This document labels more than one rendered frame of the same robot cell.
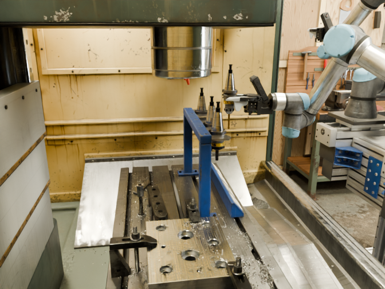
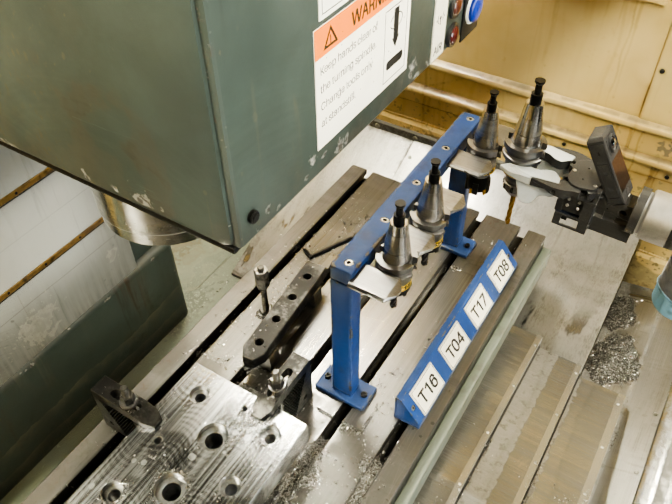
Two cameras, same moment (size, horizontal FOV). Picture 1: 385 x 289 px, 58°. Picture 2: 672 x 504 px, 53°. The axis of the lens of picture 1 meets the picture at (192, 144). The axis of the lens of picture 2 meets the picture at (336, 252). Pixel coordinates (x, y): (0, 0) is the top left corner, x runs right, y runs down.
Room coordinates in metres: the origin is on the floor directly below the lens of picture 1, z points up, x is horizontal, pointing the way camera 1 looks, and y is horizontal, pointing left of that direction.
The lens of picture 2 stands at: (0.61, -0.49, 1.94)
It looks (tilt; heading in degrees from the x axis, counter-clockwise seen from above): 45 degrees down; 41
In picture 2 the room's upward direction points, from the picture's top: 1 degrees counter-clockwise
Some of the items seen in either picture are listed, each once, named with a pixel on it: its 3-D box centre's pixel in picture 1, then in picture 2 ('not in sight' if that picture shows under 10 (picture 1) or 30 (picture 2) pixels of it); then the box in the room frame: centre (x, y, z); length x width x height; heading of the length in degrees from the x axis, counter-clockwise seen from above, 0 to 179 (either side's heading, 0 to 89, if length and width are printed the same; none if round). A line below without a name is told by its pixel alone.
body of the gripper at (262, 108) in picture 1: (258, 103); (600, 201); (1.44, -0.28, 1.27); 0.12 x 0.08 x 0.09; 98
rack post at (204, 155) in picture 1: (204, 182); (345, 338); (1.13, -0.04, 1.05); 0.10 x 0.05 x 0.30; 99
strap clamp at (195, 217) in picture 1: (192, 217); (281, 394); (1.02, 0.00, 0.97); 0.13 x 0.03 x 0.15; 9
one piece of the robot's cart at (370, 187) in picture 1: (372, 176); not in sight; (1.45, -0.82, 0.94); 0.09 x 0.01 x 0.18; 11
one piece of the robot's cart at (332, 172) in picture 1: (357, 166); not in sight; (1.69, -0.87, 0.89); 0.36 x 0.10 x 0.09; 101
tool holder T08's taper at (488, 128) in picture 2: (201, 103); (488, 126); (1.52, -0.04, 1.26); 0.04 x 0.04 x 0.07
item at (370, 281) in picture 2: (220, 137); (378, 284); (1.14, -0.10, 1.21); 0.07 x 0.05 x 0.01; 99
